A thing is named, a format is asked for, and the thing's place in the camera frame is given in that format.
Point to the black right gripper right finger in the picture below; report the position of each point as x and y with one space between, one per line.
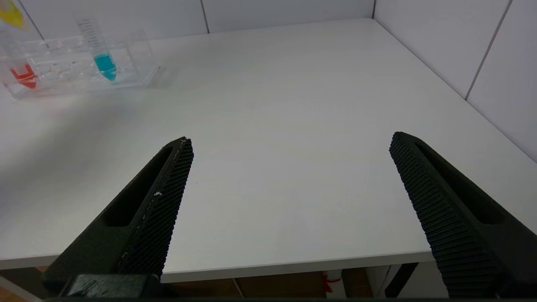
461 226

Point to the test tube with blue pigment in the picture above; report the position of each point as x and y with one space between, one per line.
105 65

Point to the test tube with red pigment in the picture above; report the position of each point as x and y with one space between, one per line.
25 76

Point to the white object with red mark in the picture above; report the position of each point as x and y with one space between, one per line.
331 284

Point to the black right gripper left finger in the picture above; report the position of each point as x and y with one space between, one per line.
142 235

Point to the test tube with yellow pigment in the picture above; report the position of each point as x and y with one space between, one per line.
11 14

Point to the black slanted leg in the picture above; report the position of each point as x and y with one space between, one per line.
398 279

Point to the clear plastic test tube rack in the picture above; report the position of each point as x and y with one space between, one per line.
136 63

